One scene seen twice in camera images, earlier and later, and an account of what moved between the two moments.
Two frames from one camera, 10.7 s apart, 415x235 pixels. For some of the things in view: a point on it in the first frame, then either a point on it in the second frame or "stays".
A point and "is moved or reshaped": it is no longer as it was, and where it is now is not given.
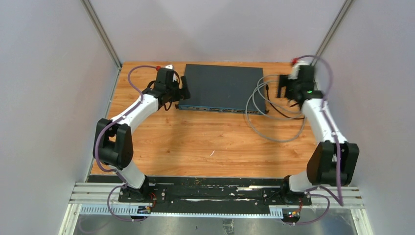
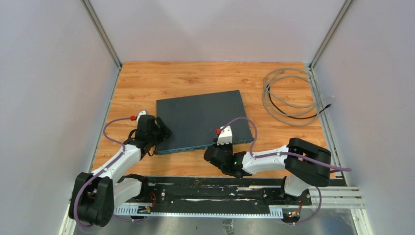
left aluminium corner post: (103, 36) stays
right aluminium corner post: (344, 8) stays
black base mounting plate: (177, 191) stays
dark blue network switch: (225, 88) -> (194, 119)
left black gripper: (183, 92) -> (164, 132)
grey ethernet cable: (246, 112) is moved or reshaped
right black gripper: (284, 82) -> (230, 145)
